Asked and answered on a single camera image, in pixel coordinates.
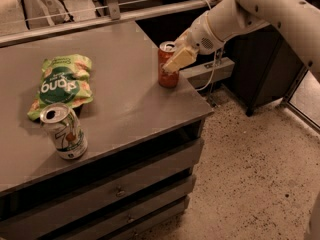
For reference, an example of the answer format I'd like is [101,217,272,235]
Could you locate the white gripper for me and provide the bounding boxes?
[163,11,225,73]

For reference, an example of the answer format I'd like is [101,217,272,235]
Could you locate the red coke can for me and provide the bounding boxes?
[158,41,179,88]

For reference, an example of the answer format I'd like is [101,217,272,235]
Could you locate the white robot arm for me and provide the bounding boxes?
[163,0,320,81]

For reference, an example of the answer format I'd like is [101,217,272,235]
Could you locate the green rice chip bag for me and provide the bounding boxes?
[27,54,93,121]

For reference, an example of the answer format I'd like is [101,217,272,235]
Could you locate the white 7up can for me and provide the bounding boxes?
[40,103,88,160]

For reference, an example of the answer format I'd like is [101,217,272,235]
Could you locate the grey metal base block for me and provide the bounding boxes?
[180,57,235,88]

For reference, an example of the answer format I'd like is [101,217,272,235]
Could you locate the grey drawer cabinet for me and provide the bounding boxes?
[0,23,211,240]

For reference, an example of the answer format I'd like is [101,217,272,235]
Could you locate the white hanging cable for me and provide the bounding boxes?
[195,0,224,92]

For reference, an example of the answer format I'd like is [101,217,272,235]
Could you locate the metal railing frame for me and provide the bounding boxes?
[0,0,222,47]

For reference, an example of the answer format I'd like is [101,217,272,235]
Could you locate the top drawer handle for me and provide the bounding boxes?
[116,186,126,198]

